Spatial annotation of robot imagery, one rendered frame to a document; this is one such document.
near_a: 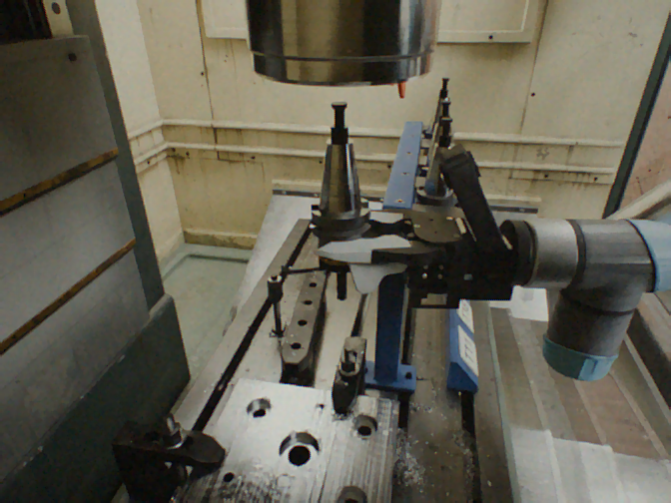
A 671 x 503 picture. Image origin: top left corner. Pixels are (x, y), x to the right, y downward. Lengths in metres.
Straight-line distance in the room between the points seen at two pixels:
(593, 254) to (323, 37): 0.33
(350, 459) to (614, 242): 0.37
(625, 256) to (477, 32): 0.99
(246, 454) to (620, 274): 0.46
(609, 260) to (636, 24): 1.05
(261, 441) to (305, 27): 0.47
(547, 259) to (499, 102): 1.01
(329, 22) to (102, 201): 0.58
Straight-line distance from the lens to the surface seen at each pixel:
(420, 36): 0.37
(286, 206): 1.58
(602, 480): 0.97
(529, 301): 1.38
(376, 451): 0.60
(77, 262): 0.80
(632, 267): 0.53
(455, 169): 0.44
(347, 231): 0.45
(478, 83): 1.44
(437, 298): 1.00
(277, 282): 0.82
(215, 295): 1.59
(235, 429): 0.63
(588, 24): 1.47
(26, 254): 0.73
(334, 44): 0.34
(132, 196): 0.97
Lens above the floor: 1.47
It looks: 29 degrees down
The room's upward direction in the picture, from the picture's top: straight up
